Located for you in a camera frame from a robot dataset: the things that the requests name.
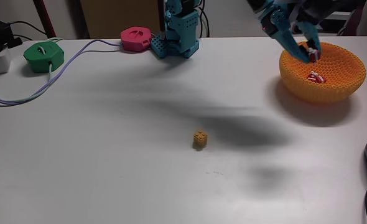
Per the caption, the black adapter cable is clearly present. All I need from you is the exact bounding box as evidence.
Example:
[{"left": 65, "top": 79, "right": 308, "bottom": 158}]
[{"left": 8, "top": 20, "right": 48, "bottom": 41}]

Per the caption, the green hexagonal box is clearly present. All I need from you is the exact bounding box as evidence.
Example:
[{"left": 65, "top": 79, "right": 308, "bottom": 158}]
[{"left": 22, "top": 41, "right": 65, "bottom": 74}]

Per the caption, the pale green cable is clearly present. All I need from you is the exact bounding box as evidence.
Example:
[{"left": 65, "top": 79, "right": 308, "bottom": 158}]
[{"left": 12, "top": 37, "right": 65, "bottom": 105}]

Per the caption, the yellow honeycomb basket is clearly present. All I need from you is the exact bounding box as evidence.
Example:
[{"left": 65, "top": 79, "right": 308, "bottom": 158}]
[{"left": 279, "top": 40, "right": 367, "bottom": 105}]

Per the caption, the dark red pole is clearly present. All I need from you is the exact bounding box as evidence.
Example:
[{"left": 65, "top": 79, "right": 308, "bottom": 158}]
[{"left": 32, "top": 0, "right": 57, "bottom": 39}]

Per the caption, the brown board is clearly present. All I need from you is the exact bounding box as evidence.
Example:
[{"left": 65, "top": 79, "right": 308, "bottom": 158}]
[{"left": 79, "top": 0, "right": 161, "bottom": 40}]

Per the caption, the white wheeled cart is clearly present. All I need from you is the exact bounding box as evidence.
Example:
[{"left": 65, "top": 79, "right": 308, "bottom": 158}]
[{"left": 317, "top": 11, "right": 353, "bottom": 34}]

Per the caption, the pink hexagonal box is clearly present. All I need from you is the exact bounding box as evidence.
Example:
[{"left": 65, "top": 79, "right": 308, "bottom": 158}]
[{"left": 119, "top": 26, "right": 153, "bottom": 53}]

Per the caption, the yellow brick cube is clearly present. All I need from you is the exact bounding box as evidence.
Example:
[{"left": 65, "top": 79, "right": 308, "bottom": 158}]
[{"left": 192, "top": 129, "right": 208, "bottom": 151}]

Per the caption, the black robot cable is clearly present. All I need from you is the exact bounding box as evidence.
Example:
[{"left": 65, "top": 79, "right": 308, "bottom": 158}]
[{"left": 197, "top": 0, "right": 210, "bottom": 39}]

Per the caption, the purple cable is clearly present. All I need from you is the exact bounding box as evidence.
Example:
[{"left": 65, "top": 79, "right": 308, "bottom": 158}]
[{"left": 0, "top": 39, "right": 124, "bottom": 107}]

